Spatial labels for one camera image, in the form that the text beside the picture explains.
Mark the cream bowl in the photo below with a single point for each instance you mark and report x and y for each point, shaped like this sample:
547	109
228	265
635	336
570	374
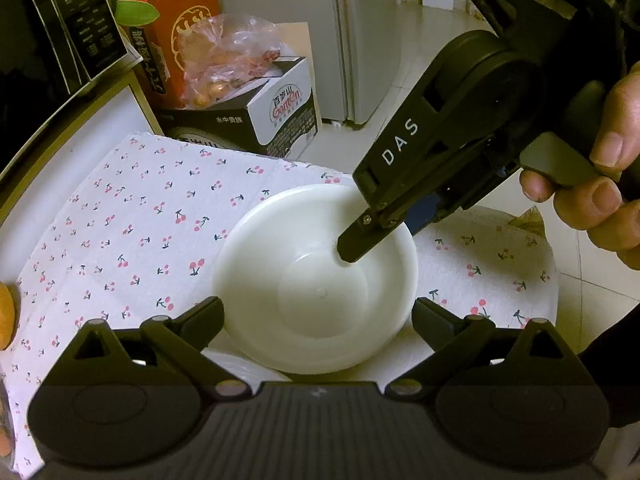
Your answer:
310	300

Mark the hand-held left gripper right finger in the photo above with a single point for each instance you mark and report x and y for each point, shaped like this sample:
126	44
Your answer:
430	322

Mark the white bowl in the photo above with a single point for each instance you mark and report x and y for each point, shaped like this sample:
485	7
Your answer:
245	367

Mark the black and white cardboard box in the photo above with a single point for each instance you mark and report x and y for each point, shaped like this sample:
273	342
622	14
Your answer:
280	115

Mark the cherry print tablecloth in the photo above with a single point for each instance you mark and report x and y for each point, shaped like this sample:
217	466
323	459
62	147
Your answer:
125	240

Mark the person's dark clothing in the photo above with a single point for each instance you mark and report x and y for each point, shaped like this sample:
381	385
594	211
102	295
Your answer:
620	370

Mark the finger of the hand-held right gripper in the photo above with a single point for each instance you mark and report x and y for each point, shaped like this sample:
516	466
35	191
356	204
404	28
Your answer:
400	145
425	215

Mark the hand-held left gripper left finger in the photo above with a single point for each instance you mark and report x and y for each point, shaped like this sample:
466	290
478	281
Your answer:
205	322

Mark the refrigerator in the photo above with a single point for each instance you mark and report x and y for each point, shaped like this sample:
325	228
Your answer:
380	35

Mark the black microwave oven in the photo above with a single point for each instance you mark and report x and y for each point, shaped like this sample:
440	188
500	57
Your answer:
50	20

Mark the large orange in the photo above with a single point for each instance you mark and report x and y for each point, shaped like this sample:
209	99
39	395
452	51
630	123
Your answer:
5	317

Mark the person's right hand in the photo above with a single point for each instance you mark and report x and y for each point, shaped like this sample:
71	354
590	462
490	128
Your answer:
595	210

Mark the white microwave stand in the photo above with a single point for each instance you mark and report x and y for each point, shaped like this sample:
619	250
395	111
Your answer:
75	135

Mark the plastic bag of oranges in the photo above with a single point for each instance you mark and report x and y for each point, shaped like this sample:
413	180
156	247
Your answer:
225	65

